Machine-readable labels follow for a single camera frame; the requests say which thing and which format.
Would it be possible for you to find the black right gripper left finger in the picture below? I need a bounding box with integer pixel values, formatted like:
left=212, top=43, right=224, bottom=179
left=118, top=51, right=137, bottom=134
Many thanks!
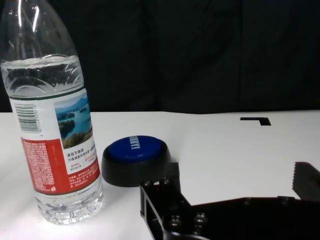
left=139, top=161, right=208, bottom=240

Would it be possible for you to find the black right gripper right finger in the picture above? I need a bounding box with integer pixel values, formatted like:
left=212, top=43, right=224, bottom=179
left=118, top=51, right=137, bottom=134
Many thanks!
left=291, top=161, right=320, bottom=201

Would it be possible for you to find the dark blue round lid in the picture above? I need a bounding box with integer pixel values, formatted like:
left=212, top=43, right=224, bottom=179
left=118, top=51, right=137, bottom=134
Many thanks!
left=101, top=135, right=173, bottom=188

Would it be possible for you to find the clear water bottle red cap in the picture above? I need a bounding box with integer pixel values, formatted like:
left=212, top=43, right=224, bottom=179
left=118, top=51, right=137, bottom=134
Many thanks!
left=0, top=0, right=105, bottom=225

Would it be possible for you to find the black corner tape mark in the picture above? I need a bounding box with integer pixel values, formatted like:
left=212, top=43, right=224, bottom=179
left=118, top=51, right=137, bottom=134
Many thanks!
left=240, top=116, right=272, bottom=127

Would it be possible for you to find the black backdrop curtain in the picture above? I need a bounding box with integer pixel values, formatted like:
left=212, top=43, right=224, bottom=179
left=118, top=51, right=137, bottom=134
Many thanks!
left=0, top=0, right=320, bottom=115

